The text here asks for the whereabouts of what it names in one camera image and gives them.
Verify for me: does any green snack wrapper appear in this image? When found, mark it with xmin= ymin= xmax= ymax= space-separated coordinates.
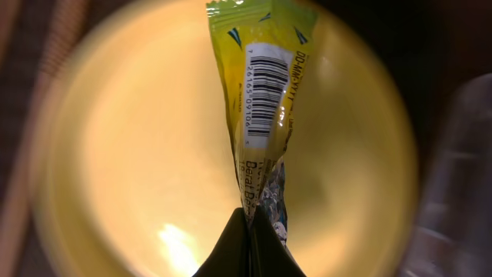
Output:
xmin=206 ymin=0 xmax=317 ymax=244

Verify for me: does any clear plastic container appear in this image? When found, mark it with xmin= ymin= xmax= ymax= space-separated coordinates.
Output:
xmin=397 ymin=74 xmax=491 ymax=277

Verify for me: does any yellow plate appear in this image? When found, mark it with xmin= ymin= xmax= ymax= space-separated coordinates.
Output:
xmin=31 ymin=1 xmax=417 ymax=276

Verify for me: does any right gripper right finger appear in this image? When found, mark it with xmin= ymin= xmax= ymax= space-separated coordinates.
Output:
xmin=249 ymin=208 xmax=305 ymax=277

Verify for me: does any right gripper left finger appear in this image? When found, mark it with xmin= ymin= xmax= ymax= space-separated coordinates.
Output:
xmin=193 ymin=208 xmax=249 ymax=277

